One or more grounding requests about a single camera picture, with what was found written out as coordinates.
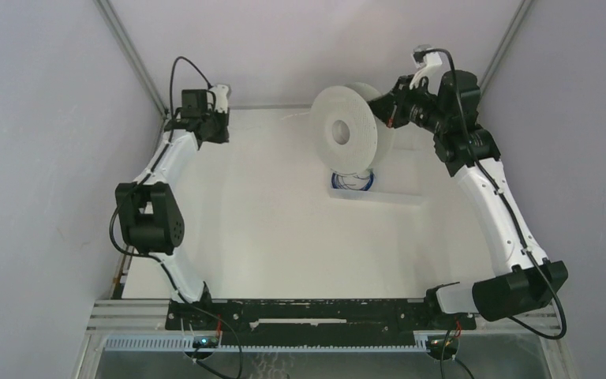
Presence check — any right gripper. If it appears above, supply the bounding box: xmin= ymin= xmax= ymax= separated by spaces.
xmin=367 ymin=74 xmax=450 ymax=135

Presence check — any white cable spool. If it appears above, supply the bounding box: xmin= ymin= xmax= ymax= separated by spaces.
xmin=309 ymin=82 xmax=395 ymax=176

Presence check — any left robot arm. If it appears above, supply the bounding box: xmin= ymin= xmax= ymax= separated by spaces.
xmin=109 ymin=84 xmax=231 ymax=329

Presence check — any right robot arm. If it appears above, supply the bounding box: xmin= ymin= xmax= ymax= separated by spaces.
xmin=368 ymin=70 xmax=569 ymax=328

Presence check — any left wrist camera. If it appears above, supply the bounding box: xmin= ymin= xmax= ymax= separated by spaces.
xmin=209 ymin=84 xmax=231 ymax=114

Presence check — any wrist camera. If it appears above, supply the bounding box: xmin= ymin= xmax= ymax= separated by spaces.
xmin=209 ymin=84 xmax=231 ymax=114
xmin=409 ymin=44 xmax=443 ymax=90

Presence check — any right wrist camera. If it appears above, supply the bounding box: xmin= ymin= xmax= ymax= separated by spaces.
xmin=409 ymin=44 xmax=443 ymax=90

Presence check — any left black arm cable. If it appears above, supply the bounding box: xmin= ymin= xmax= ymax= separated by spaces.
xmin=108 ymin=55 xmax=215 ymax=305

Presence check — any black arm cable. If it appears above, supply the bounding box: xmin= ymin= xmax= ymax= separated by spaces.
xmin=423 ymin=47 xmax=569 ymax=341
xmin=108 ymin=55 xmax=215 ymax=305

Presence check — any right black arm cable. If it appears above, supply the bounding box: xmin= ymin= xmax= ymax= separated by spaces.
xmin=423 ymin=47 xmax=569 ymax=341

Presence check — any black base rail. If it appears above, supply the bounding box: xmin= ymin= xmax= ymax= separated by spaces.
xmin=165 ymin=292 xmax=477 ymax=345

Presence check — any white slotted cable duct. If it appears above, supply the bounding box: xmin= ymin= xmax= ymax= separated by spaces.
xmin=103 ymin=334 xmax=443 ymax=353

